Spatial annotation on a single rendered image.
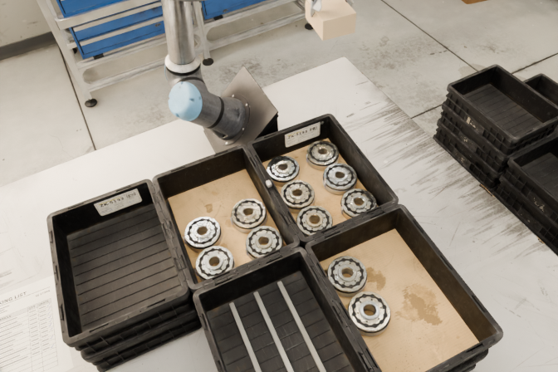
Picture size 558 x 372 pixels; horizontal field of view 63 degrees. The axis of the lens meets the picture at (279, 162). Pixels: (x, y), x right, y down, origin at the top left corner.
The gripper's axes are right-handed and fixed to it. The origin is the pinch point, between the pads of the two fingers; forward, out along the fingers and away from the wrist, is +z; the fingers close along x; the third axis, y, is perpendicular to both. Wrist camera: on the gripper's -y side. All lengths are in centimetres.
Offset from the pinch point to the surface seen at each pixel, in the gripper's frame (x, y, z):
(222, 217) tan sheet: -55, 51, 26
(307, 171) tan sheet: -26, 44, 26
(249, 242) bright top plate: -51, 64, 23
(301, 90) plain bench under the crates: -8.3, -8.2, 39.1
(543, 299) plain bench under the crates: 23, 101, 39
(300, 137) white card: -24.1, 33.8, 20.8
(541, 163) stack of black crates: 84, 42, 71
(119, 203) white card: -83, 39, 20
